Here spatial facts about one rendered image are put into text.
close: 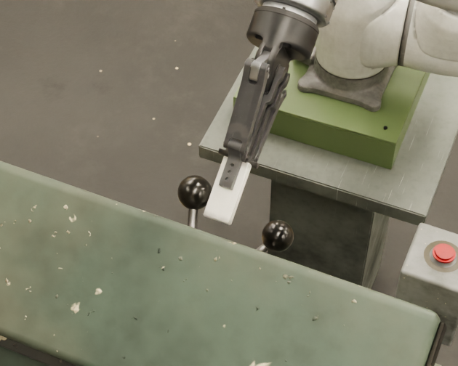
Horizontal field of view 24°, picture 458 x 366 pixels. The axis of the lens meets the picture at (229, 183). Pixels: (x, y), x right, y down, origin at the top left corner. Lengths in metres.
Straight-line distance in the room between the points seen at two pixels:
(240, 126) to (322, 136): 1.12
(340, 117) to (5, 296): 1.61
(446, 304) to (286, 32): 0.87
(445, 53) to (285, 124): 0.37
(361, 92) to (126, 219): 1.62
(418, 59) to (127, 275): 1.55
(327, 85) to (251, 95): 1.13
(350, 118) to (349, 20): 0.22
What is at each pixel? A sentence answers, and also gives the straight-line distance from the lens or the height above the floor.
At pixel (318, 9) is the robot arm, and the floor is 1.69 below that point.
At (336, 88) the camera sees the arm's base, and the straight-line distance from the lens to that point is 2.23.
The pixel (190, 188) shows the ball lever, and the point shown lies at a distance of 1.14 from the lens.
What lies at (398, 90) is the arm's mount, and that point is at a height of 0.83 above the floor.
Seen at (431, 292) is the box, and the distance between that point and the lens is 1.88.
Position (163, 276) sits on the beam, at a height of 1.93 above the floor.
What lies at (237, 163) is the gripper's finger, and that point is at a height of 1.58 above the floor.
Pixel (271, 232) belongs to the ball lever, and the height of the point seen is 1.45.
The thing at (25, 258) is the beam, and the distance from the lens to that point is 0.65.
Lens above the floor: 2.45
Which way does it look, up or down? 51 degrees down
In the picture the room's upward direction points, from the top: straight up
